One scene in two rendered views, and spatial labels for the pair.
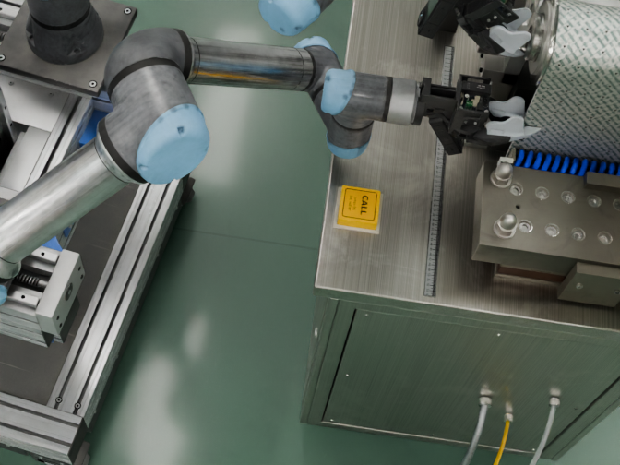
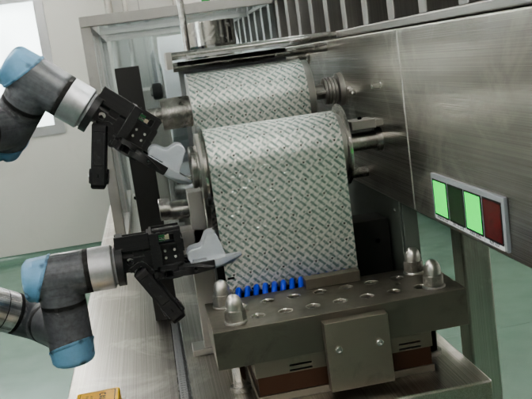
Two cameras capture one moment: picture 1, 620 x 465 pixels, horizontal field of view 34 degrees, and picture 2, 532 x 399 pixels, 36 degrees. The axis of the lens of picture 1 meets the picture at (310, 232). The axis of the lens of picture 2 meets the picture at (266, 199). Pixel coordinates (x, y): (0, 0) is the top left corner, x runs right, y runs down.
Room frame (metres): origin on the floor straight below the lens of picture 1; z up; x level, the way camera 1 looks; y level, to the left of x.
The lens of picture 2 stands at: (-0.37, -0.26, 1.43)
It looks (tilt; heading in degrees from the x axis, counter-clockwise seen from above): 10 degrees down; 354
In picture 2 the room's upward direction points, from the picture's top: 8 degrees counter-clockwise
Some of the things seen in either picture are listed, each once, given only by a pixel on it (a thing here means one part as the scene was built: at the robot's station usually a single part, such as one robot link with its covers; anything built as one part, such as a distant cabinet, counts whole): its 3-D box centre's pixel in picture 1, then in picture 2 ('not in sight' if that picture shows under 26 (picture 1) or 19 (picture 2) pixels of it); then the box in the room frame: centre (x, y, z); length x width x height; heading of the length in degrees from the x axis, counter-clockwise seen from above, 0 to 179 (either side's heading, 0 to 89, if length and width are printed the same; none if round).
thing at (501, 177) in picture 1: (504, 172); (222, 292); (0.93, -0.30, 1.05); 0.04 x 0.04 x 0.04
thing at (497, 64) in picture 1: (489, 89); (195, 272); (1.09, -0.27, 1.05); 0.06 x 0.05 x 0.31; 91
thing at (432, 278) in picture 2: not in sight; (432, 272); (0.84, -0.63, 1.05); 0.04 x 0.04 x 0.04
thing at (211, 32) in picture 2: not in sight; (207, 33); (1.78, -0.40, 1.50); 0.14 x 0.14 x 0.06
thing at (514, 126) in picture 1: (515, 125); (214, 249); (0.98, -0.30, 1.12); 0.09 x 0.03 x 0.06; 90
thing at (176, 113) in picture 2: not in sight; (176, 112); (1.31, -0.28, 1.33); 0.06 x 0.06 x 0.06; 1
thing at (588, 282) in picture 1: (595, 286); (359, 351); (0.79, -0.49, 0.96); 0.10 x 0.03 x 0.11; 91
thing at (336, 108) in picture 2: not in sight; (341, 144); (1.07, -0.56, 1.25); 0.15 x 0.01 x 0.15; 1
